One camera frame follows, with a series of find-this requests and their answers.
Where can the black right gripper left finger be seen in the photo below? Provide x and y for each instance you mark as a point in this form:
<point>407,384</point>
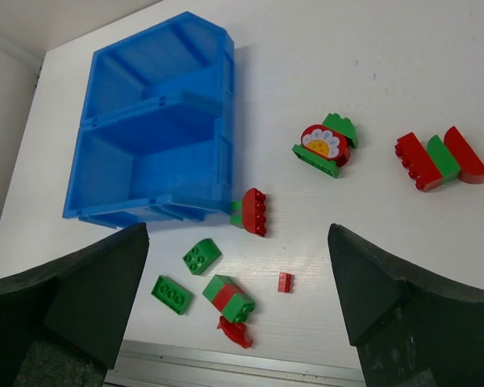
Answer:
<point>62,323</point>

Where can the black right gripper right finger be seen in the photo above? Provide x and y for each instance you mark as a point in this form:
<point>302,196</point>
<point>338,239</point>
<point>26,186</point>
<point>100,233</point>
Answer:
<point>410,326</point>

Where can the green 2x4 plate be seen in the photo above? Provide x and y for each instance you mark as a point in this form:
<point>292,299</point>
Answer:
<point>172,295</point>

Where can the green sloped 2x2 brick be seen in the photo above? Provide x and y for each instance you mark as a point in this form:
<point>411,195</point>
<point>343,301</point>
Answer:
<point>201,256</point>

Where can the green curved brick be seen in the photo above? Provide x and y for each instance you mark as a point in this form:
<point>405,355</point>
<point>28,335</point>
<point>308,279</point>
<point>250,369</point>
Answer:
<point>443,159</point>
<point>344,126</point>

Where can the red curved piece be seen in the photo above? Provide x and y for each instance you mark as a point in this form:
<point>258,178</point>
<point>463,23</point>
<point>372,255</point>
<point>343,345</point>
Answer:
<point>236,332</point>

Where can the green base plate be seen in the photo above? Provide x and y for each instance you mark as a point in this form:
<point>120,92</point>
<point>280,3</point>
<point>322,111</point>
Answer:
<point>328,167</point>

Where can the red half-round brick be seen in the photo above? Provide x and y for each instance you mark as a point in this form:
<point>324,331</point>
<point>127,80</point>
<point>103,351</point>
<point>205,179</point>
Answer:
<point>254,212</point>

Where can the small green tile piece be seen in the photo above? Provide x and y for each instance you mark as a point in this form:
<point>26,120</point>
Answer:
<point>236,214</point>

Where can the small red brick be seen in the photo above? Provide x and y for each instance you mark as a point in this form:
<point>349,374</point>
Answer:
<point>285,282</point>

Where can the green red green brick stack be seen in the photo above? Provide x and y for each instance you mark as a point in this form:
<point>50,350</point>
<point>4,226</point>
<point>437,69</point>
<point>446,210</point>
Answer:
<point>229,299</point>

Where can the blue near bin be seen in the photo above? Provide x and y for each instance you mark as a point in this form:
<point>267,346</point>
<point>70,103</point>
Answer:
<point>168,158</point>

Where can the blue bin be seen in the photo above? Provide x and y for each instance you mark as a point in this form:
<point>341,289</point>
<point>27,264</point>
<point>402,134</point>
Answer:
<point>185,52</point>
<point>168,158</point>

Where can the blue far bin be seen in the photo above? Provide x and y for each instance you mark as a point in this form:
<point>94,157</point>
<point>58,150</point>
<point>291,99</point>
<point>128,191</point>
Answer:
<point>185,52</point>

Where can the aluminium table rail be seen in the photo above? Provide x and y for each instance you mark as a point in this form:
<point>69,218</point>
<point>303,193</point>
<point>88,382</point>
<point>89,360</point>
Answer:
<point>151,364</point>

